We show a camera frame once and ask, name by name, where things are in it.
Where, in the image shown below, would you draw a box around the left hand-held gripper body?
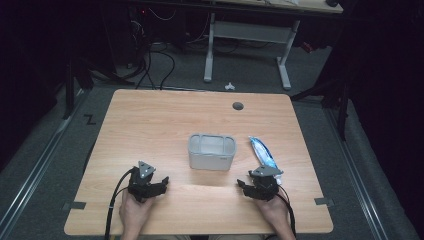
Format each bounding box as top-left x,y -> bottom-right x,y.
127,160 -> 163,204

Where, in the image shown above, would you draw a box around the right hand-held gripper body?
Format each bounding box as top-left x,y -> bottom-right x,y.
248,165 -> 284,202

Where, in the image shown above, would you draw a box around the blue white toothpaste tube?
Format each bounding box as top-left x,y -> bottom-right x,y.
248,135 -> 283,186

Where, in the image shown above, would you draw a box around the grey plastic storage box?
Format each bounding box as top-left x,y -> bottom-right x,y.
187,133 -> 238,172

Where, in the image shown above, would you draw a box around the person's left hand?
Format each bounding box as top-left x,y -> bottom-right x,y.
118,189 -> 156,232

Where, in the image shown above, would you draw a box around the person's right hand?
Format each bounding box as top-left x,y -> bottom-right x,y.
254,195 -> 290,233

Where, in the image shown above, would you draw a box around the black metal stand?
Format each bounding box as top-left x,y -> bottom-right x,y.
62,54 -> 136,120
289,63 -> 352,142

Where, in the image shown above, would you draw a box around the dark computer tower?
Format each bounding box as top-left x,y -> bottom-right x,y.
125,4 -> 153,69

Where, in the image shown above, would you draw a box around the desk with white legs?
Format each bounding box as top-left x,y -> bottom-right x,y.
203,0 -> 344,91

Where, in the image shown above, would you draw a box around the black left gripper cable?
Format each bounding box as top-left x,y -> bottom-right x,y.
104,167 -> 138,240

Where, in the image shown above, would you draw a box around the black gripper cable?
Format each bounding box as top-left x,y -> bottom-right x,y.
104,167 -> 138,240
275,184 -> 298,238

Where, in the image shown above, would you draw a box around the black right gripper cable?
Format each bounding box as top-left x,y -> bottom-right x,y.
275,184 -> 298,238

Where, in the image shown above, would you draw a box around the metal floor rail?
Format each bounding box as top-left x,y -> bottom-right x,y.
0,89 -> 88,237
323,105 -> 389,240

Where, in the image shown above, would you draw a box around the black floor cables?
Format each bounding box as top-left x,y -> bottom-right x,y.
134,41 -> 177,91

